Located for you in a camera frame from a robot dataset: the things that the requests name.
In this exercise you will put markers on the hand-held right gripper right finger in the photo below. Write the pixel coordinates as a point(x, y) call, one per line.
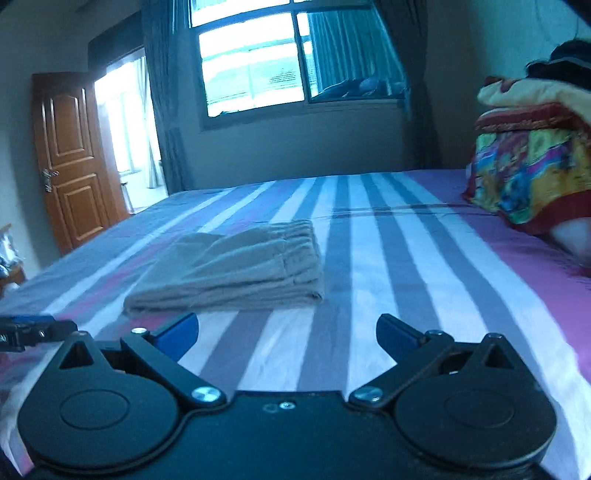
point(396, 336)

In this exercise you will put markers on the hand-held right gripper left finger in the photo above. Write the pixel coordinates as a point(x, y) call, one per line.
point(178, 336)

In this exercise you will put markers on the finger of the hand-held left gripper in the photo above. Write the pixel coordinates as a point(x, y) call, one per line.
point(41, 332)

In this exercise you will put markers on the grey-beige pants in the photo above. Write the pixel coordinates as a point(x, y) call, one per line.
point(240, 272)

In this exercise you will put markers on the striped bed sheet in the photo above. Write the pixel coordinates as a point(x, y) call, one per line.
point(369, 258)

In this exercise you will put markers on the white clutter on cabinet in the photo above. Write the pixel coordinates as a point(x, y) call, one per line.
point(7, 251)

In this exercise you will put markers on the brown wooden door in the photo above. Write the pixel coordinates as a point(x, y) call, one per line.
point(74, 184)

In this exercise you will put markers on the white pillow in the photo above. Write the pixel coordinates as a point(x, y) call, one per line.
point(575, 240)

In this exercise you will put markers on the white sheer doorway curtain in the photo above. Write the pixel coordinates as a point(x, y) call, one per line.
point(147, 129)

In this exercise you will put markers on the colourful patterned blanket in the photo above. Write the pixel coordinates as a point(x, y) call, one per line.
point(531, 175)

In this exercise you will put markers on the dark grey curtain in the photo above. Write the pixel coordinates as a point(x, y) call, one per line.
point(415, 92)
point(161, 101)

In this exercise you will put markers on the dark clothes on window sill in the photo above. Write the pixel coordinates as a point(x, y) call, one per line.
point(355, 87)

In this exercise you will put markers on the red and cream blanket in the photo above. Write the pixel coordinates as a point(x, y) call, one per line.
point(531, 104)

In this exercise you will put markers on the black cloth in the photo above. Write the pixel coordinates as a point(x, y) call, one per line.
point(563, 60)

